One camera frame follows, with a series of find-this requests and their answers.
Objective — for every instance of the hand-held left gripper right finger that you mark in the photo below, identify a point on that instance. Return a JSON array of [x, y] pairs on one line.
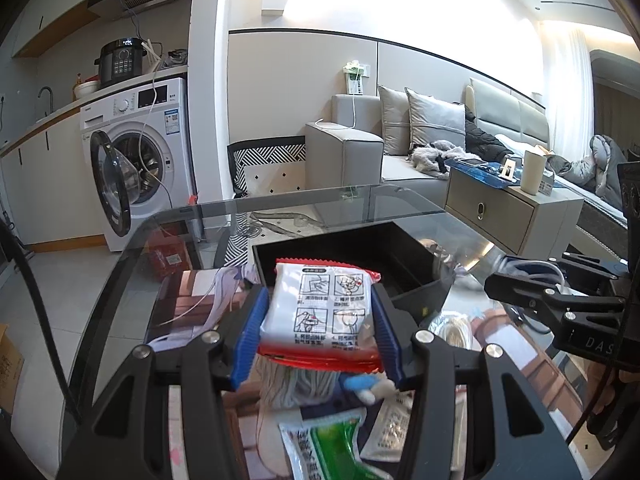
[[387, 332]]

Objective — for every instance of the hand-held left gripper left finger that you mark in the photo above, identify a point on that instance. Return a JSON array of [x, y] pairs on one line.
[[250, 330]]

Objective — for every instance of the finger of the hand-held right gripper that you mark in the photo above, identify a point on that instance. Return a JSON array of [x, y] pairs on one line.
[[590, 266], [520, 287]]

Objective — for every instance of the grey yarn bundle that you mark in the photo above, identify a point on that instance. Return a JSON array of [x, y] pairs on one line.
[[295, 385]]

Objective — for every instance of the red and white packet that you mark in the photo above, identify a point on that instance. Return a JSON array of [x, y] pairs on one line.
[[320, 310]]

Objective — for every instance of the black box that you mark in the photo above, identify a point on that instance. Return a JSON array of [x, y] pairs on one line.
[[350, 255]]

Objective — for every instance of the green packet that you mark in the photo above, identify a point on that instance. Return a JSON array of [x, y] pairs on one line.
[[330, 450]]

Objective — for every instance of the printed cartoon mat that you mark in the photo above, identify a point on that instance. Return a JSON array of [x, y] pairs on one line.
[[200, 305]]

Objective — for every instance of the blue and white plush toy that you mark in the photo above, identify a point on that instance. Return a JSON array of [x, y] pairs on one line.
[[360, 385]]

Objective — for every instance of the grey down jacket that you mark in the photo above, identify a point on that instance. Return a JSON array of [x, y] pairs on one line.
[[605, 165]]

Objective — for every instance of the beige bedside cabinet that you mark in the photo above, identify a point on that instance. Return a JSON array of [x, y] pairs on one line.
[[500, 210]]

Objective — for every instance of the white sachet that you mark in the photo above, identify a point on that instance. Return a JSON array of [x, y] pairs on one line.
[[390, 425]]

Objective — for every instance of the red box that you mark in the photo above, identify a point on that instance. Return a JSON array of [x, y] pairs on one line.
[[167, 260]]

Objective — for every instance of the cream cup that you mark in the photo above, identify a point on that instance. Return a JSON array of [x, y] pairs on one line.
[[532, 172]]

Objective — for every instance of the blue plastic sheet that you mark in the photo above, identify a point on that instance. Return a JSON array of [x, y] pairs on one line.
[[475, 176]]

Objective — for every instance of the small white stand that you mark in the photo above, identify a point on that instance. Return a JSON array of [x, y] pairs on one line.
[[509, 167]]

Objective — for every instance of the black jacket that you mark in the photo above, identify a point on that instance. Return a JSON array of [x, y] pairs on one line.
[[487, 140]]

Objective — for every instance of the grey furry cloth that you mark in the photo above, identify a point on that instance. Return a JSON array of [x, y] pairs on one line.
[[432, 160]]

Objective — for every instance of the black and white patterned chair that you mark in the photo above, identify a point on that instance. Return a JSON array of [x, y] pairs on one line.
[[270, 170]]

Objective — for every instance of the white curtain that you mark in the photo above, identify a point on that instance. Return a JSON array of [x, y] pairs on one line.
[[567, 85]]

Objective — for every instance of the grey sofa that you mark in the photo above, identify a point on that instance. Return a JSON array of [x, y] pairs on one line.
[[345, 160]]

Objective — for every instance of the padded bed headboard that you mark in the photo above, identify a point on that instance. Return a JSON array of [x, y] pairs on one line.
[[505, 105]]

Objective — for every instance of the grey pillow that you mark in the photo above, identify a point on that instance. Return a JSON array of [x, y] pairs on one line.
[[435, 120], [392, 120]]

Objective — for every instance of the white washing machine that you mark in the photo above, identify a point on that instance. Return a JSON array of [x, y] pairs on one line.
[[150, 110]]

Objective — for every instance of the cardboard box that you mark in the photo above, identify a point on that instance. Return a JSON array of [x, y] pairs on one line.
[[10, 365]]

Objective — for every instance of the white kitchen base cabinet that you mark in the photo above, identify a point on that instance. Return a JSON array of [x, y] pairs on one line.
[[55, 185]]

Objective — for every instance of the white bowl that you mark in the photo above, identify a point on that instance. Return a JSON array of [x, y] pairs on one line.
[[86, 90]]

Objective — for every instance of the black pressure cooker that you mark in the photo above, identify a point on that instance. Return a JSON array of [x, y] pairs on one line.
[[122, 62]]

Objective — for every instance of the metal faucet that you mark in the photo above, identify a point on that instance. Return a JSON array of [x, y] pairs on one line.
[[50, 97]]

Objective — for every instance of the wall socket charger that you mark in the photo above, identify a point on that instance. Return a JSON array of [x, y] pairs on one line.
[[356, 80]]

